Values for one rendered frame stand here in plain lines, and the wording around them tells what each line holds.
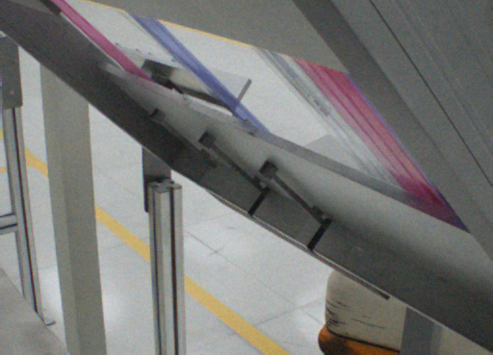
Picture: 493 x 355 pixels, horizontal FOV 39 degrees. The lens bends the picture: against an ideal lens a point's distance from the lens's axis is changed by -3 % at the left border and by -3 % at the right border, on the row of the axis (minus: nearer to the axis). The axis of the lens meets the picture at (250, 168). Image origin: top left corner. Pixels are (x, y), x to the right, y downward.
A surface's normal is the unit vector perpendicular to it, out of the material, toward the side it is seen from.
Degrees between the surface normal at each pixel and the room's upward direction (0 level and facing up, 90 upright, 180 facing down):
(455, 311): 45
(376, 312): 90
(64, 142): 90
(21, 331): 0
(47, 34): 90
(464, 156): 90
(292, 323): 0
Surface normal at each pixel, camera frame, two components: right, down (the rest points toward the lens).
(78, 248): 0.67, 0.29
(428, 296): -0.55, -0.51
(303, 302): 0.02, -0.93
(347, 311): -0.45, 0.32
